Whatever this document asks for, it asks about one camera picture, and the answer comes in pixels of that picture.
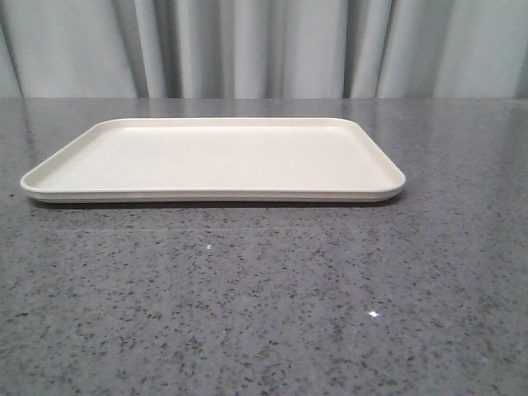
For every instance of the cream rectangular plastic tray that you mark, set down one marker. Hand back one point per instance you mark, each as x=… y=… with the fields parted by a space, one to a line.
x=314 y=159

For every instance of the pale grey pleated curtain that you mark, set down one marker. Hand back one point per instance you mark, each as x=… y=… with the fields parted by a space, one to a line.
x=263 y=49

